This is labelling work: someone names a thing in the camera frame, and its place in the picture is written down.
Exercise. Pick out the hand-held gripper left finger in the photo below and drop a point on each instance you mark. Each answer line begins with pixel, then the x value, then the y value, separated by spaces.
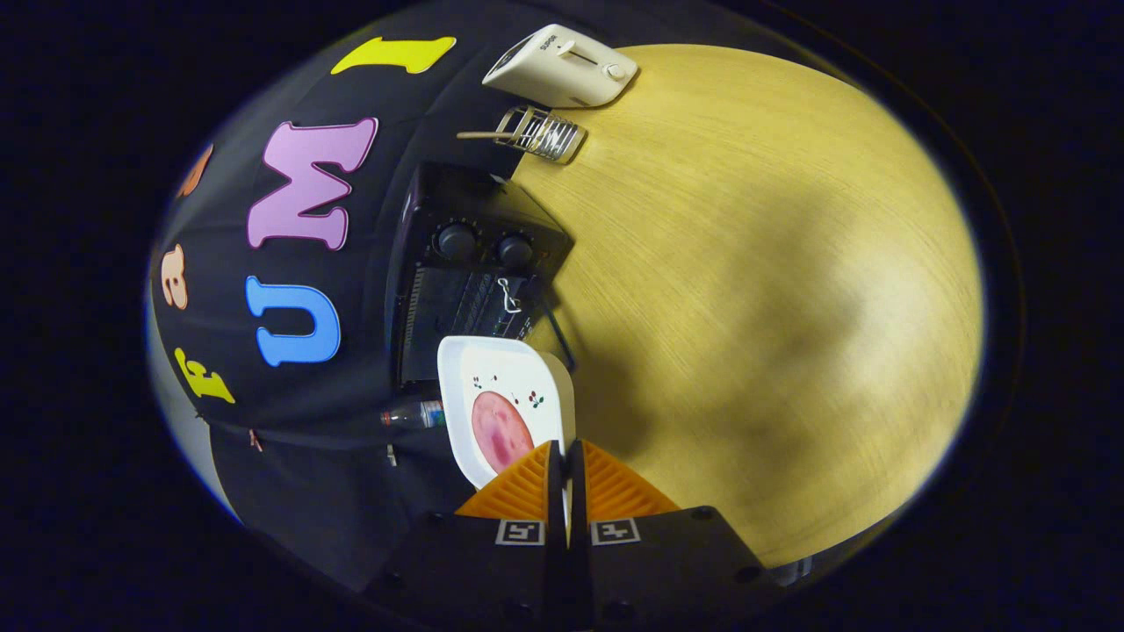
pixel 492 562

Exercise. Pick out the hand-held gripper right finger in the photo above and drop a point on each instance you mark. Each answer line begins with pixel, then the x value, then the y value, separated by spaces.
pixel 659 562

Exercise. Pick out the pink ham slice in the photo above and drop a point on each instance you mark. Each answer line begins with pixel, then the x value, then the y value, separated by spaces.
pixel 500 430

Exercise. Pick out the white square plate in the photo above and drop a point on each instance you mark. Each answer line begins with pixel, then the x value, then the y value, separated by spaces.
pixel 500 364

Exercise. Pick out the black toaster oven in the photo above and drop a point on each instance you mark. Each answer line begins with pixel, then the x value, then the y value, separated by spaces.
pixel 457 202

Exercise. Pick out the white pop-up toaster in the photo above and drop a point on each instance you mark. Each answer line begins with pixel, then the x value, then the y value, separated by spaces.
pixel 562 66

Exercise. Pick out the clear plastic water bottle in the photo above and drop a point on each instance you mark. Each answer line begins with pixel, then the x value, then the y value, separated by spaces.
pixel 417 414

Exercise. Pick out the black backdrop cloth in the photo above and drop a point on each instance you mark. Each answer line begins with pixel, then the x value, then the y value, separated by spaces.
pixel 307 491

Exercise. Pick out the wooden stick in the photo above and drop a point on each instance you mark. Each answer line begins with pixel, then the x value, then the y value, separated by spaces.
pixel 479 135

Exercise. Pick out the clear glass utensil holder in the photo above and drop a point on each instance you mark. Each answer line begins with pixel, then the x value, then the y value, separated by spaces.
pixel 549 136

